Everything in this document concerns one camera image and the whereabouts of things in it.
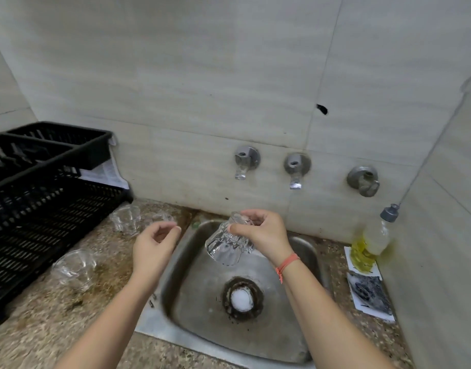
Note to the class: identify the stainless steel sink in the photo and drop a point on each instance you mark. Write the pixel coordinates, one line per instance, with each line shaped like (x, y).
(193, 295)

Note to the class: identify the white drip tray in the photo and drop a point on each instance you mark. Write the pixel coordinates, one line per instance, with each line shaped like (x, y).
(104, 172)

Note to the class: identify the person's left forearm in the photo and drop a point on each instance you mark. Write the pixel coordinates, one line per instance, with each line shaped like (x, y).
(108, 322)

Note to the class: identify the person's left hand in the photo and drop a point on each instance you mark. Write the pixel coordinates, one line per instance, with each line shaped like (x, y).
(152, 253)

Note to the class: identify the chrome wall tap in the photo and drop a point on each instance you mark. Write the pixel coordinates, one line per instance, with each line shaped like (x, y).
(296, 165)
(245, 157)

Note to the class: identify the orange wrist thread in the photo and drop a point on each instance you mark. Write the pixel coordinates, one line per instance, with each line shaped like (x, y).
(287, 265)

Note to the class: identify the black dish rack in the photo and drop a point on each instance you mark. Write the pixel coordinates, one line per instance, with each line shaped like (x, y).
(39, 211)

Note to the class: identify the dark speckled sponge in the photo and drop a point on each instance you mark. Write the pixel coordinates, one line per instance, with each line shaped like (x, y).
(368, 292)

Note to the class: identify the grey wall valve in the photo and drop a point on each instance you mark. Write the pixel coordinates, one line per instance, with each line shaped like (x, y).
(362, 178)

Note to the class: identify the person's right forearm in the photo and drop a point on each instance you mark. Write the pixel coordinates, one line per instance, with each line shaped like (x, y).
(327, 322)

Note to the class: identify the person's right hand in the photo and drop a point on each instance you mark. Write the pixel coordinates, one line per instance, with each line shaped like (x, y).
(266, 234)

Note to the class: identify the black tape piece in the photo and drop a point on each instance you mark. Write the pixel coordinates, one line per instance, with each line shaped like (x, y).
(321, 108)

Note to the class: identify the metal sink drain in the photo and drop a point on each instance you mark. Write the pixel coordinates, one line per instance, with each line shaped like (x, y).
(243, 299)

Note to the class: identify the yellow dish soap bottle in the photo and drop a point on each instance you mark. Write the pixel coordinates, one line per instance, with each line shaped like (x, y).
(370, 242)

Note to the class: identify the clear glass cup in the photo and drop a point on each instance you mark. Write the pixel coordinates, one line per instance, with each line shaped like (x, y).
(164, 217)
(74, 267)
(227, 245)
(125, 220)

